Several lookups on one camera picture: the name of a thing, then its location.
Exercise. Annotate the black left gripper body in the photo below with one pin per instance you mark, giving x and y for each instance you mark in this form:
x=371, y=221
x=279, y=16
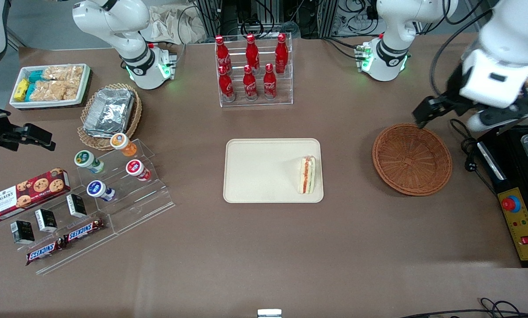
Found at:
x=452, y=95

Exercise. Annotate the triangular sandwich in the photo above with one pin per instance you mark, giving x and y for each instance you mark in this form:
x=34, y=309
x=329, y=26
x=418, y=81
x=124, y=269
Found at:
x=307, y=174

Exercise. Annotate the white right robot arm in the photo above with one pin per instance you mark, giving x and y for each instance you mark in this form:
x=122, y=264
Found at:
x=136, y=57

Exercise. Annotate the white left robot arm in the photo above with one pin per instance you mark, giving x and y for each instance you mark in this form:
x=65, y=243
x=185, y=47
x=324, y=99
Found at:
x=493, y=79

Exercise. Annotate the round brown wicker basket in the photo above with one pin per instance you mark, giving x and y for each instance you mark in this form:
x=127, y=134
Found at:
x=412, y=161

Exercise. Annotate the light woven wicker basket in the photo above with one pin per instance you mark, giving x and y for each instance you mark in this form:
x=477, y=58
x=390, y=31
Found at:
x=136, y=112

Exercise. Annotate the beige plastic tray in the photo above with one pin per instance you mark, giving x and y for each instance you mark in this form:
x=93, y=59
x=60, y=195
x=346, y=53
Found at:
x=259, y=172

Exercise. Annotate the teal snack packet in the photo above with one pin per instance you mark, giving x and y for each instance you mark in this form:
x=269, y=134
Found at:
x=35, y=76
x=30, y=92

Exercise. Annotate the clear bag of rice crackers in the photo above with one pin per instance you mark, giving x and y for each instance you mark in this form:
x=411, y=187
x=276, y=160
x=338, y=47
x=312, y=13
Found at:
x=54, y=90
x=63, y=73

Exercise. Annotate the green lid yogurt cup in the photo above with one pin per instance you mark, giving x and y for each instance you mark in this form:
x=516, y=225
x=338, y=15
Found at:
x=87, y=160

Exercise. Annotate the yellow snack packet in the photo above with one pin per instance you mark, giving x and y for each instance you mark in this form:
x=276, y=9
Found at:
x=21, y=89

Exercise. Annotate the red Walkers cookie box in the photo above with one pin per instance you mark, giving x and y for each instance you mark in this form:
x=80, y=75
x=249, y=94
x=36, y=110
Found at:
x=25, y=194

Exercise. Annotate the silver metal bar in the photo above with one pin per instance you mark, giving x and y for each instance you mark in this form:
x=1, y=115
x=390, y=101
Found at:
x=518, y=123

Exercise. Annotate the small black box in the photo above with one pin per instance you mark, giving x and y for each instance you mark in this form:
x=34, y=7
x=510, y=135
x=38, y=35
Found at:
x=76, y=205
x=22, y=232
x=46, y=221

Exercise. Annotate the white rectangular bin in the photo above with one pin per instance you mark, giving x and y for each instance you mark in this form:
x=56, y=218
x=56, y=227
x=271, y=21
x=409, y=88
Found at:
x=85, y=84

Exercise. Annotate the blue lid yogurt cup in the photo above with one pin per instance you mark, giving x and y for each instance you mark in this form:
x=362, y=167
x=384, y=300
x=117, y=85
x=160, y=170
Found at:
x=98, y=190

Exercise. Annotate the stack of foil containers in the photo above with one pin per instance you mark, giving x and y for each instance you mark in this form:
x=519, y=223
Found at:
x=109, y=110

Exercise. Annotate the orange lid yogurt cup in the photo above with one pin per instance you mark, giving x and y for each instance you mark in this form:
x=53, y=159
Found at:
x=122, y=143

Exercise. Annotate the black machine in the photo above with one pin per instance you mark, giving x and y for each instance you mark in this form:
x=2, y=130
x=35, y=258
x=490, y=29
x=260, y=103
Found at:
x=511, y=168

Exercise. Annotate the Snickers chocolate bar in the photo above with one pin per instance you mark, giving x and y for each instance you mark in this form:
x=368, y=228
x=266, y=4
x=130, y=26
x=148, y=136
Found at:
x=83, y=230
x=44, y=251

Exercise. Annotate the red lid yogurt cup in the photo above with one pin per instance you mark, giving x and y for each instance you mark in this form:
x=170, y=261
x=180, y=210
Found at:
x=137, y=169

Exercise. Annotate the clear acrylic snack step stand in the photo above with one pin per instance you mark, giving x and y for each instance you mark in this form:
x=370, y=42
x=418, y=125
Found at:
x=87, y=249

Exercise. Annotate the clear acrylic cup step stand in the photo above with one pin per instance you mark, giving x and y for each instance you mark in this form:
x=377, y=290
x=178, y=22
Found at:
x=145, y=198

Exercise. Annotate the red emergency stop button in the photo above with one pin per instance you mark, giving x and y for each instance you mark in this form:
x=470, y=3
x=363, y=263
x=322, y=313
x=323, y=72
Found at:
x=511, y=203

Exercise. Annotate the clear acrylic bottle rack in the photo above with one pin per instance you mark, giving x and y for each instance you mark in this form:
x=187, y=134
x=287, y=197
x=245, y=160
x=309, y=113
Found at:
x=286, y=88

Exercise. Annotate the yellow control panel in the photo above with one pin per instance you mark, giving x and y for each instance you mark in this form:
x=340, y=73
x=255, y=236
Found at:
x=526, y=229

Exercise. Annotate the red cola bottle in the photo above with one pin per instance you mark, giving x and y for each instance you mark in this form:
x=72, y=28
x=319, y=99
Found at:
x=222, y=53
x=250, y=86
x=226, y=86
x=281, y=55
x=252, y=53
x=269, y=84

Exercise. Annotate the beige cloth bag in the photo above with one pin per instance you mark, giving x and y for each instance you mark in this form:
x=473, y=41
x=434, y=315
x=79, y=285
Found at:
x=171, y=26

